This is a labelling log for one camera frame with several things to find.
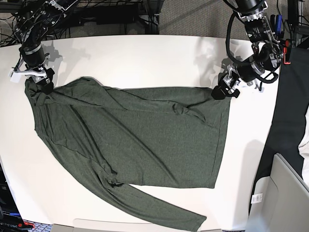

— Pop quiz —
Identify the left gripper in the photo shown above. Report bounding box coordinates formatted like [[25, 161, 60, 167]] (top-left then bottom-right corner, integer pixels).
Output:
[[211, 65, 247, 99]]

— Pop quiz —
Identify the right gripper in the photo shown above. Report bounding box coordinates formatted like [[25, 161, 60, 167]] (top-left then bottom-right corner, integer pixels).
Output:
[[25, 67, 55, 95]]

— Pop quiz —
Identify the green long-sleeve T-shirt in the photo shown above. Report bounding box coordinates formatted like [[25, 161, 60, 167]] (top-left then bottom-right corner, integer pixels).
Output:
[[25, 77, 230, 232]]

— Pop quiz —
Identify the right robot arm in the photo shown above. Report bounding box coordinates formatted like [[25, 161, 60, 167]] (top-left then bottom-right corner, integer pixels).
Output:
[[10, 0, 79, 94]]

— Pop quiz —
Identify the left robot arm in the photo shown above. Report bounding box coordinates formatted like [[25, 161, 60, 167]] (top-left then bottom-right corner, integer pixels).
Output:
[[211, 0, 284, 100]]

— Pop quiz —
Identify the dark grey cloth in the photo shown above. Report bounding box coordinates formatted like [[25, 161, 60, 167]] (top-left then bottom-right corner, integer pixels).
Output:
[[255, 47, 309, 181]]

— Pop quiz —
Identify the red black clamp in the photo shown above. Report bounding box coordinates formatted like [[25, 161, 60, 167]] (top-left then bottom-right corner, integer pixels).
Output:
[[280, 39, 295, 65]]

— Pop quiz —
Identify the white cloth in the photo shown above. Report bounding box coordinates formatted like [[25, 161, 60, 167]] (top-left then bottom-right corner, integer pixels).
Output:
[[298, 135, 309, 157]]

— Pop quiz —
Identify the white paper tag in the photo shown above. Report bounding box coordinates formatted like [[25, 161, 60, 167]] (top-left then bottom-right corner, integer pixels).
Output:
[[251, 193, 263, 204]]

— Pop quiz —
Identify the grey plastic bin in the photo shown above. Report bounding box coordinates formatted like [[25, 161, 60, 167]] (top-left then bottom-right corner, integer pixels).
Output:
[[245, 154, 309, 232]]

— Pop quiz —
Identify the black box with label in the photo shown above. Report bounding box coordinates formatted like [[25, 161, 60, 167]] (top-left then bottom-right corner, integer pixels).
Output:
[[0, 167, 23, 232]]

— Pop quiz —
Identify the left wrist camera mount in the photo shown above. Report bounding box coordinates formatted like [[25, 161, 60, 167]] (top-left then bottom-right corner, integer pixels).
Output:
[[250, 79, 264, 93]]

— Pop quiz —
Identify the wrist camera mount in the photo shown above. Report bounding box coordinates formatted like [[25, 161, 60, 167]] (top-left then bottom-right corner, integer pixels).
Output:
[[9, 61, 46, 83], [250, 79, 264, 93]]

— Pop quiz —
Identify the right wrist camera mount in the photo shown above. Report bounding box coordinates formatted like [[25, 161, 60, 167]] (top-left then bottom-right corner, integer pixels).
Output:
[[9, 61, 46, 83]]

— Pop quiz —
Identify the blue handled tool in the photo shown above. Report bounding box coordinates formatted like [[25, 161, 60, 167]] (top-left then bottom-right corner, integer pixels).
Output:
[[270, 14, 282, 35]]

